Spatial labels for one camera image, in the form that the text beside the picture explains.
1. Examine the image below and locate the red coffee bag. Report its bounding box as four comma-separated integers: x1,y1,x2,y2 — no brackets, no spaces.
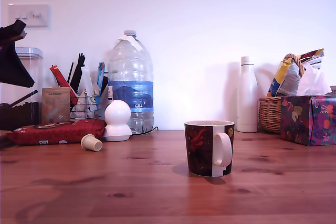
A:
5,118,107,146

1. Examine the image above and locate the white tissue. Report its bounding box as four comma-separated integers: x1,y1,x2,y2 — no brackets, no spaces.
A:
296,62,333,97

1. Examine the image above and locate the cream coffee capsule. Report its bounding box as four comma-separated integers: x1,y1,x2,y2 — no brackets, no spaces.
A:
80,134,103,152

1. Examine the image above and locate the black utensil bundle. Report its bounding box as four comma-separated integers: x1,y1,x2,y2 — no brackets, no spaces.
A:
70,52,86,91

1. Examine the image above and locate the clear storage jar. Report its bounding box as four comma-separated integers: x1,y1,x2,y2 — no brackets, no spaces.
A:
0,47,44,131

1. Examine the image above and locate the striped snack bag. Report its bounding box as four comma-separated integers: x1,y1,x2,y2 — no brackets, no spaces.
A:
299,48,325,70

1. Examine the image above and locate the black power cable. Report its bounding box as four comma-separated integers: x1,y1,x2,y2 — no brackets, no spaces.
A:
130,126,159,136

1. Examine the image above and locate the black scoop handle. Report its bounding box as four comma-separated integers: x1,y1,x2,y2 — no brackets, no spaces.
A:
9,90,39,109

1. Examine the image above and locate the silver grey snack bag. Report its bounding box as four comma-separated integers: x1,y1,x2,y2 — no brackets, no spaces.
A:
275,62,302,98

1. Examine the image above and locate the brown paper pouch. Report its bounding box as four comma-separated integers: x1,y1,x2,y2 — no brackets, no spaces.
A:
41,87,71,124

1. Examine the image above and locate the floral tissue box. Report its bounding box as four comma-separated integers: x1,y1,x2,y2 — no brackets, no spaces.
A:
279,94,336,146

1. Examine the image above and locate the thin black stick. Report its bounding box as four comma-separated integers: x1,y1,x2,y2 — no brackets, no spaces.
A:
67,62,75,83

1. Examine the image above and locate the yellow blue snack bag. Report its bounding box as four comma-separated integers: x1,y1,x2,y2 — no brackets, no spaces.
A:
266,58,292,98

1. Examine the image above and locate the small white round camera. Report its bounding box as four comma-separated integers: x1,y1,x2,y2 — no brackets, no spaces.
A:
102,99,132,142

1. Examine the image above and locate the wire rack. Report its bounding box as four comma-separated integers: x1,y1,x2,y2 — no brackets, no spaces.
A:
69,94,106,120

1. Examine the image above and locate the white light switch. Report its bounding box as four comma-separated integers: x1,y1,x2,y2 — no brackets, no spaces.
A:
8,4,50,28

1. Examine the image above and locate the blue packet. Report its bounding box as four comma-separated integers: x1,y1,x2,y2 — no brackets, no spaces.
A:
96,62,106,91

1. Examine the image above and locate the white insulated bottle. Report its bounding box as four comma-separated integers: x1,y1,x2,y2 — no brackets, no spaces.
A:
236,56,258,133

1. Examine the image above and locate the dark red printed mug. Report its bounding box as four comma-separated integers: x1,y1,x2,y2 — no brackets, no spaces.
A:
183,120,235,178

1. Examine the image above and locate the wicker basket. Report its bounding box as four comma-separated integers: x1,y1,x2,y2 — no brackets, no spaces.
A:
258,53,308,134

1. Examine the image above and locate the large clear water bottle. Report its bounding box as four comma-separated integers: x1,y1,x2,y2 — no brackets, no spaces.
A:
107,29,154,135

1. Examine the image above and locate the white paper sachet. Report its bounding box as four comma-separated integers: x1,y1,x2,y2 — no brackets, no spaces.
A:
80,66,95,97

